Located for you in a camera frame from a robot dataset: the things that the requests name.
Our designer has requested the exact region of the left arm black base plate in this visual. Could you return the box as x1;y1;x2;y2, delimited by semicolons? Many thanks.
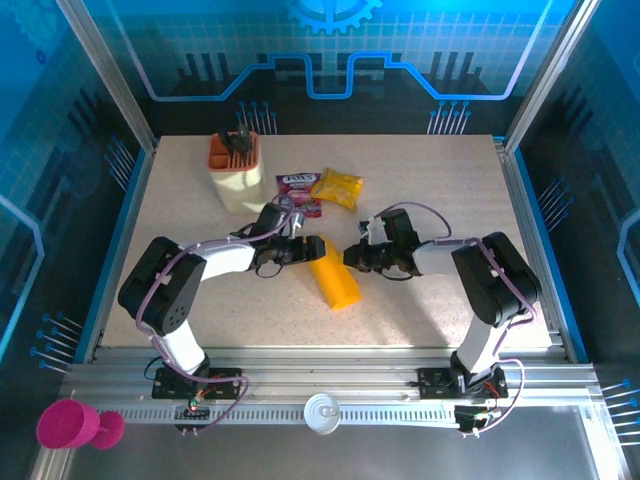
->
151;366;244;401

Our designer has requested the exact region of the yellow snack bag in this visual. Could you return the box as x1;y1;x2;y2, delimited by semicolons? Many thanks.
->
309;167;365;213

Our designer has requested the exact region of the purple candy bag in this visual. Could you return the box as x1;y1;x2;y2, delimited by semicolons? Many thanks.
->
275;172;324;219

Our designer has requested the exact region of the blue-edged aluminium side rail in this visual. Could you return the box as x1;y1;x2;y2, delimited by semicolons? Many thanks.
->
492;135;576;364
74;147;161;364

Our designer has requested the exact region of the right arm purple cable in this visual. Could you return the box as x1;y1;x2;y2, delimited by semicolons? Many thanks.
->
382;201;539;439

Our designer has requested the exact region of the pink plastic goblet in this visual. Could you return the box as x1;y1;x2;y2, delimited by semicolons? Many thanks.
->
35;398;126;451

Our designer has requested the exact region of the orange cream utensil holder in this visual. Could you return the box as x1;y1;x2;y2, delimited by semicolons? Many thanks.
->
207;130;267;216

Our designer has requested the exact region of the white slotted cable duct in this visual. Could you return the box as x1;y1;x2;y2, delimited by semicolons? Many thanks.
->
117;402;464;426

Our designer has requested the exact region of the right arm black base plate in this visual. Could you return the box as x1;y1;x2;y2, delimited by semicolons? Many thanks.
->
417;366;510;401

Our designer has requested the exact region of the aluminium upright post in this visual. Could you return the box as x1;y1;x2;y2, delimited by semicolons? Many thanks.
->
54;0;160;151
503;0;601;151

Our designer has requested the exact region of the small circuit board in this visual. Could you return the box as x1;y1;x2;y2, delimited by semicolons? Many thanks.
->
453;404;501;436
172;394;214;436

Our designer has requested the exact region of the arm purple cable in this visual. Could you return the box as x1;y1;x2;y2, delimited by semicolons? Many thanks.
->
134;193;300;436
382;201;539;439

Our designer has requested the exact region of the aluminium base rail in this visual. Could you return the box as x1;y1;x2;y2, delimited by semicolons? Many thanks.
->
62;347;601;401

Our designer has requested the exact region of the yellow paper sheet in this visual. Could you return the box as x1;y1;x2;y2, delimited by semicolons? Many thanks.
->
307;237;362;312

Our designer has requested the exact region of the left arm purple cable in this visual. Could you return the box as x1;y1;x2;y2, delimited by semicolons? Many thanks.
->
134;193;300;436

